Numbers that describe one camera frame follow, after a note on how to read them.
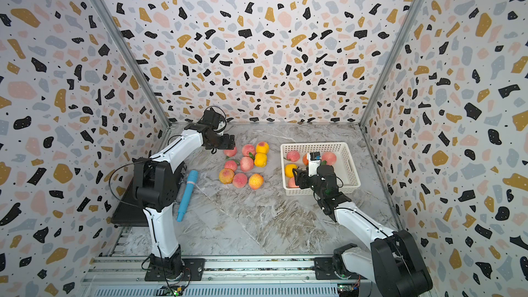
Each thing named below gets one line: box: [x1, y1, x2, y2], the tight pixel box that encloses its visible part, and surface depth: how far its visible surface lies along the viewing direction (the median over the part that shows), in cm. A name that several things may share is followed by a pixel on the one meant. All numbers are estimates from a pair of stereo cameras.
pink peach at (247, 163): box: [239, 156, 254, 173], surface depth 100 cm
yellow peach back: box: [255, 140, 270, 155], surface depth 107 cm
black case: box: [111, 176, 149, 227], surface depth 83 cm
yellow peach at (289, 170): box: [284, 163, 298, 179], surface depth 96 cm
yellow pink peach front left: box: [217, 167, 236, 185], surface depth 96 cm
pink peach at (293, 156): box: [286, 149, 301, 163], surface depth 105 cm
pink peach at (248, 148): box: [242, 143, 256, 157], surface depth 105 cm
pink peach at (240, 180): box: [232, 172, 249, 189], surface depth 95 cm
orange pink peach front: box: [248, 173, 265, 190], surface depth 94 cm
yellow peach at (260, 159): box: [254, 152, 268, 168], surface depth 102 cm
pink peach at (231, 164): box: [224, 160, 238, 172], surface depth 99 cm
